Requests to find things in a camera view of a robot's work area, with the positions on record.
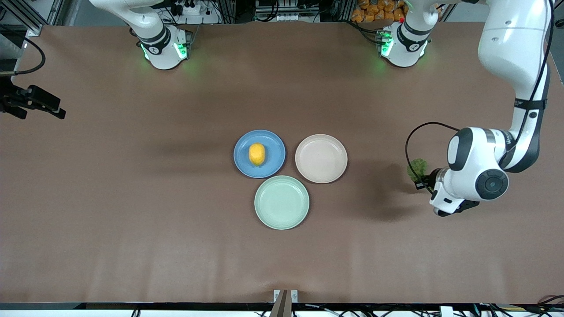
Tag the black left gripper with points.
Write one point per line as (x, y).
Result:
(429, 179)

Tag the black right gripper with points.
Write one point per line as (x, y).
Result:
(21, 98)

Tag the green lettuce leaf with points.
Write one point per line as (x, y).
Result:
(417, 167)

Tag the yellow lemon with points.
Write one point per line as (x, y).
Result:
(257, 155)

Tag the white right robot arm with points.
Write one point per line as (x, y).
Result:
(163, 48)

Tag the beige plate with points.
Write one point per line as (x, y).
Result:
(321, 158)

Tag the small white box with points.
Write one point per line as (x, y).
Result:
(446, 311)

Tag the pale green plate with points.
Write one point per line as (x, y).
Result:
(282, 202)

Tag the blue plate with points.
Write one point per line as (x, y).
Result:
(273, 152)

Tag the bag of orange snacks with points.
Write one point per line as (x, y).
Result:
(374, 11)

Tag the white power strip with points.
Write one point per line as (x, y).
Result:
(191, 9)

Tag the aluminium frame profile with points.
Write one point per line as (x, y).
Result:
(34, 30)

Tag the silver mount bracket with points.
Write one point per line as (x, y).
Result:
(294, 296)

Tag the brown camera post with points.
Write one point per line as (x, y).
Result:
(282, 306)

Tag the aluminium frame post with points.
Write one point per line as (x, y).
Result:
(227, 9)
(341, 9)

